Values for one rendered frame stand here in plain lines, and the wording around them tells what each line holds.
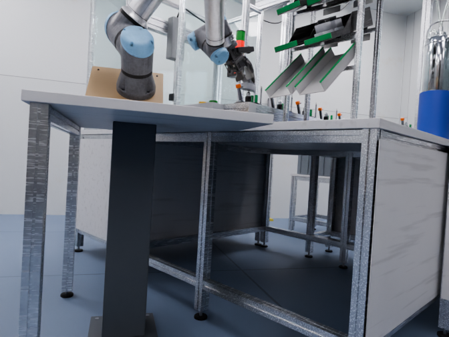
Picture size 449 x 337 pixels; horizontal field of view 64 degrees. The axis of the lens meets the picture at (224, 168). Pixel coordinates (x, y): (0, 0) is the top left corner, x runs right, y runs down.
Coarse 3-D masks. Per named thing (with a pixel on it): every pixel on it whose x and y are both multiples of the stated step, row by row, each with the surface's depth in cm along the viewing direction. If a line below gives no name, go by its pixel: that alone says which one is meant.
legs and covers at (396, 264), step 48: (192, 144) 243; (384, 144) 109; (432, 144) 146; (192, 192) 252; (240, 192) 287; (384, 192) 111; (432, 192) 146; (192, 240) 248; (336, 240) 263; (384, 240) 113; (432, 240) 150; (384, 288) 115; (432, 288) 154; (336, 336) 114; (384, 336) 121
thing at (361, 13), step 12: (360, 0) 141; (312, 12) 175; (360, 12) 141; (360, 24) 140; (288, 36) 164; (360, 36) 140; (312, 48) 175; (360, 48) 140; (288, 60) 164; (360, 60) 141; (360, 72) 141; (372, 72) 153; (372, 84) 153; (288, 96) 164; (372, 96) 153; (288, 108) 164; (372, 108) 153; (288, 120) 165
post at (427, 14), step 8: (424, 0) 220; (432, 0) 219; (424, 8) 220; (432, 8) 220; (424, 16) 219; (424, 24) 220; (424, 32) 220; (424, 40) 220; (424, 48) 219; (416, 96) 221; (416, 104) 221; (416, 112) 221; (416, 120) 221; (416, 128) 221
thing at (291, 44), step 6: (330, 18) 156; (312, 24) 168; (300, 30) 164; (306, 30) 166; (312, 30) 168; (294, 36) 162; (300, 36) 164; (306, 36) 166; (312, 36) 151; (294, 42) 146; (300, 42) 147; (276, 48) 155; (282, 48) 153; (288, 48) 150
